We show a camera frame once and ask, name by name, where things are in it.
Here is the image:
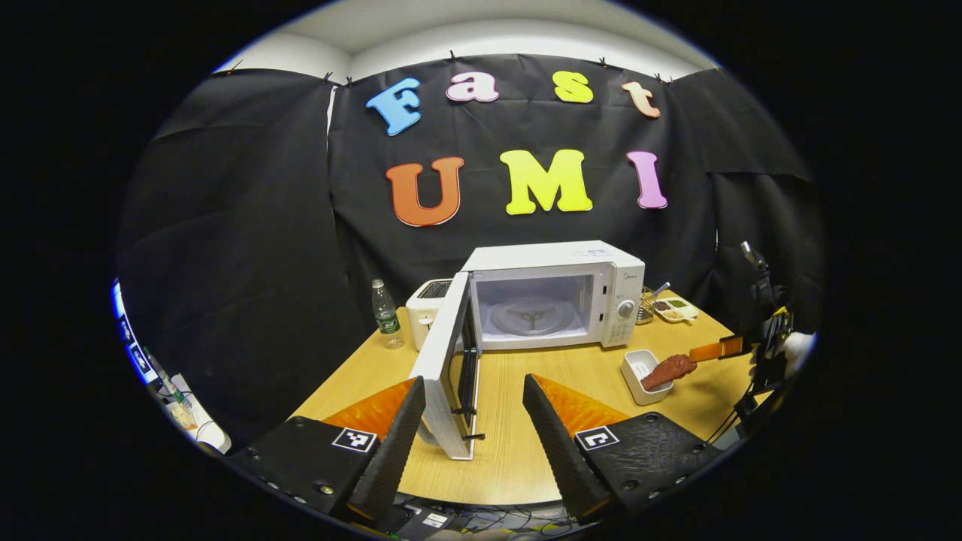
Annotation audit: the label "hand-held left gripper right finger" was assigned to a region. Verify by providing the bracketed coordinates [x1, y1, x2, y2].
[522, 373, 728, 526]

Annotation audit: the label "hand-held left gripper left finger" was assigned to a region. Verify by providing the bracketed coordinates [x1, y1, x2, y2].
[225, 376, 428, 524]

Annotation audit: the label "red-brown meat piece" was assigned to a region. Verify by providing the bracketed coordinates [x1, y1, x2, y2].
[641, 354, 698, 392]

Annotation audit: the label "white microwave oven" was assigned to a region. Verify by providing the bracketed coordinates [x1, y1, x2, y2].
[408, 240, 646, 461]

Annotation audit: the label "compartment plate with food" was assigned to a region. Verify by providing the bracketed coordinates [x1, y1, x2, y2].
[652, 297, 700, 325]

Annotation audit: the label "white rectangular dish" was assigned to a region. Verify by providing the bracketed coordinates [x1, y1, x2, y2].
[621, 349, 674, 407]

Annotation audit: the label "clear plastic water bottle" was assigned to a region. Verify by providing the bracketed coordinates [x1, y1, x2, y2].
[371, 279, 406, 350]

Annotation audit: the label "white toaster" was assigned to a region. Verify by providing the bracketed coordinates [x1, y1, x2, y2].
[405, 279, 455, 352]

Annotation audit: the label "black backdrop cloth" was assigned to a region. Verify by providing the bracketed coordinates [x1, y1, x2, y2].
[114, 54, 827, 452]

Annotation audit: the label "computer monitor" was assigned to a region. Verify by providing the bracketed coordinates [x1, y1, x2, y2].
[111, 280, 163, 385]

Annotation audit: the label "black cables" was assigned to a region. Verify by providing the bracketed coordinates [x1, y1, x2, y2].
[449, 505, 573, 536]

